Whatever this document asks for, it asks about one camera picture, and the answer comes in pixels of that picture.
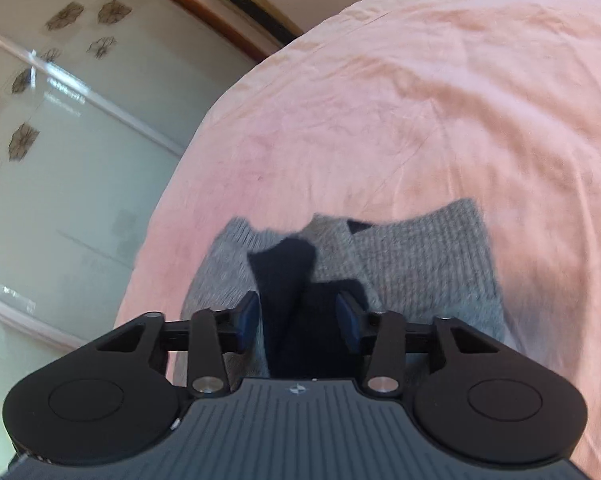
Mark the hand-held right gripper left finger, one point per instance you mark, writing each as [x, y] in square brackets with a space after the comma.
[248, 321]

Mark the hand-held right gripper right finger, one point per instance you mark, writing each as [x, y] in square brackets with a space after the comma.
[349, 323]

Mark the navy and grey knit sweater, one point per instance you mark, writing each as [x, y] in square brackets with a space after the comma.
[420, 270]

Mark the pink bed sheet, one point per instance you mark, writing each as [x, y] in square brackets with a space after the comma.
[430, 110]

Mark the frosted glass wardrobe door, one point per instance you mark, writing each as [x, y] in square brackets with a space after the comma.
[80, 160]

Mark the brown wooden frame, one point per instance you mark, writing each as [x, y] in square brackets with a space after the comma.
[215, 15]

